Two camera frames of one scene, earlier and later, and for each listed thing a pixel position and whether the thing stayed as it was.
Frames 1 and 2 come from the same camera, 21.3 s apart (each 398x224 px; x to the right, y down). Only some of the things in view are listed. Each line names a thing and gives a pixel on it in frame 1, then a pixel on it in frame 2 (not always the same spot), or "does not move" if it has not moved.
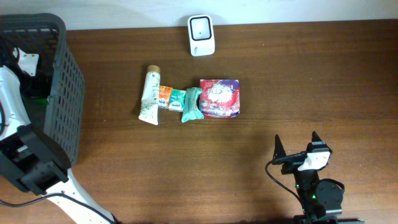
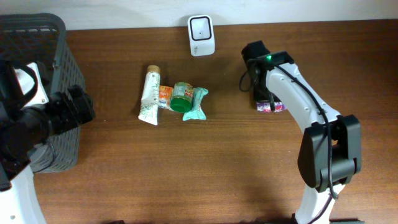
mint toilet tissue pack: [191, 110] does not move
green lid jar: [43, 102] -> [182, 97]
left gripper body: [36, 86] -> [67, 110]
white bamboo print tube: [149, 106] does not move
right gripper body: [303, 178] -> [262, 94]
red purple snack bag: [219, 98] -> [265, 107]
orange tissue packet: [164, 96] does not move
